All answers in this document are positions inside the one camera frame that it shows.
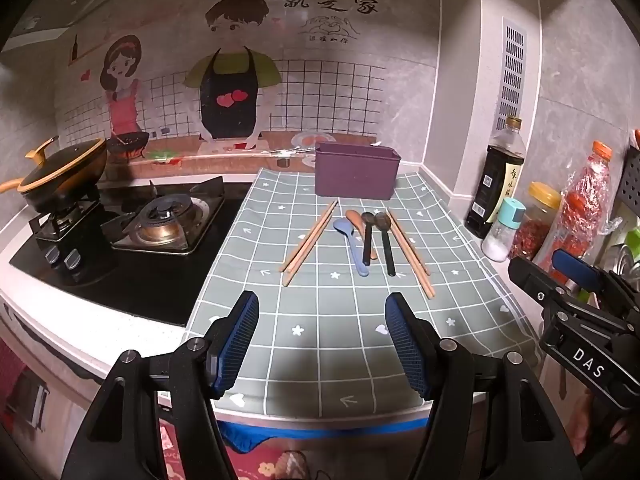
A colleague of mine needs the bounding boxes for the black gas stove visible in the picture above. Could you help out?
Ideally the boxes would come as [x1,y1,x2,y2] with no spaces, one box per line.
[10,177,250,326]

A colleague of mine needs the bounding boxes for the wooden chopstick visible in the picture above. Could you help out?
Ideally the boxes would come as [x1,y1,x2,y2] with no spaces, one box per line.
[280,200,338,287]
[279,200,338,274]
[387,210,431,276]
[385,211,435,299]

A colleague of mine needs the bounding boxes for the purple utensil holder box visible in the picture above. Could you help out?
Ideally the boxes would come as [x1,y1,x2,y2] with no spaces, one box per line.
[314,143,401,200]

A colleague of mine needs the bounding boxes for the black spoon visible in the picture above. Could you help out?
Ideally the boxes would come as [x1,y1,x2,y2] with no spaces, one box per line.
[361,211,376,266]
[374,212,396,276]

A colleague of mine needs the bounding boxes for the blue plastic spoon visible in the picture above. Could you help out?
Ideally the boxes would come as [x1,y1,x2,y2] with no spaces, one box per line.
[333,218,369,278]

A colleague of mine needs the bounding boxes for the black pan with lid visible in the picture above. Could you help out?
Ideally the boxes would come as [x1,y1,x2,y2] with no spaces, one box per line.
[1,136,107,214]

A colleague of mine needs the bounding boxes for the teal cap salt shaker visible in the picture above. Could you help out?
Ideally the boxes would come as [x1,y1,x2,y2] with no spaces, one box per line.
[480,197,526,262]

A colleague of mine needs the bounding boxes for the white ventilation grille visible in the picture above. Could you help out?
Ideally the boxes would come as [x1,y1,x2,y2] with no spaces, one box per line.
[495,18,526,131]

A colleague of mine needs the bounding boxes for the soy sauce bottle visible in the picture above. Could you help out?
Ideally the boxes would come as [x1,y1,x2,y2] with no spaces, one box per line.
[464,116,526,238]

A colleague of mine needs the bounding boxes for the green checkered table mat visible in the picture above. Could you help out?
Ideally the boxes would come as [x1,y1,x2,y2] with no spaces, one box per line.
[186,170,540,422]

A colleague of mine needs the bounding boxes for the orange cap chili bottle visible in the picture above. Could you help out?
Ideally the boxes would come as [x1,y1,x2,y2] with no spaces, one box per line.
[534,141,613,285]

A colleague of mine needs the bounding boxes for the yellow lid spice jar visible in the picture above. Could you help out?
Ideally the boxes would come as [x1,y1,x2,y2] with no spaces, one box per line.
[509,181,561,260]

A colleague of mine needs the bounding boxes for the brown wooden spoon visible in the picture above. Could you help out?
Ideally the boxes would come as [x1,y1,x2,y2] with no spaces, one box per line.
[346,209,364,242]

